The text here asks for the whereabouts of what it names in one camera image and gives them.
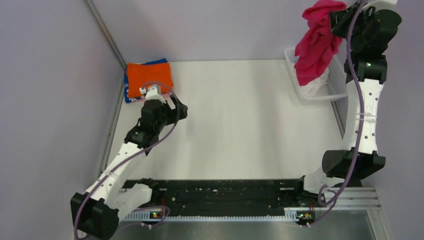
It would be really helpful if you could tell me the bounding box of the white crumpled t-shirt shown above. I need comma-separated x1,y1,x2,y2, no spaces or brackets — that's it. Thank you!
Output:
299,67,329,98

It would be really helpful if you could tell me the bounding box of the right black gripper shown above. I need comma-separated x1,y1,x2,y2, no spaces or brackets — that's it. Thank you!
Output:
327,0,374,51

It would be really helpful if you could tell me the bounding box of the white cable duct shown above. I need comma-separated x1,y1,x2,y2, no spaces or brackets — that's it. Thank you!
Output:
122,211,300,222

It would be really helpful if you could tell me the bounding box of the blue folded t-shirt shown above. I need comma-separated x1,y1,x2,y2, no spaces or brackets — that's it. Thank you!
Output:
123,58,168,104

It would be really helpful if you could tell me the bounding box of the aluminium rail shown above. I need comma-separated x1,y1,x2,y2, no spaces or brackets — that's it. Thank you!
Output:
284,187,381,211

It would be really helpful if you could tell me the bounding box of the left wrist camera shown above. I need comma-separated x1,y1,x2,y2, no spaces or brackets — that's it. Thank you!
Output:
139,84,164,102

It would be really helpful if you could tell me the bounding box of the pink t-shirt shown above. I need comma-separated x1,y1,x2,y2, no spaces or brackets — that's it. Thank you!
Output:
294,0,347,87

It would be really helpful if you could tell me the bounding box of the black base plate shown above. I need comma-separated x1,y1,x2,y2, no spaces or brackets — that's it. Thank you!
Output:
120,178,327,218

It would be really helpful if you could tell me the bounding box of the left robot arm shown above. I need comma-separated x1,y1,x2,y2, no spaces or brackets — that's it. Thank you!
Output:
70,95,188,240

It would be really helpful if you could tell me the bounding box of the orange folded t-shirt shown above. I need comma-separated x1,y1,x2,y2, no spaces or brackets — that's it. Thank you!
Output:
126,62,174,99

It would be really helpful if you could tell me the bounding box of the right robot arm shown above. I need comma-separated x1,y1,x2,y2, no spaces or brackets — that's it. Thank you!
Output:
293,0,402,206

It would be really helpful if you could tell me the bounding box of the white plastic basket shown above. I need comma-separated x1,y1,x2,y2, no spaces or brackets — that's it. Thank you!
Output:
284,47,347,105

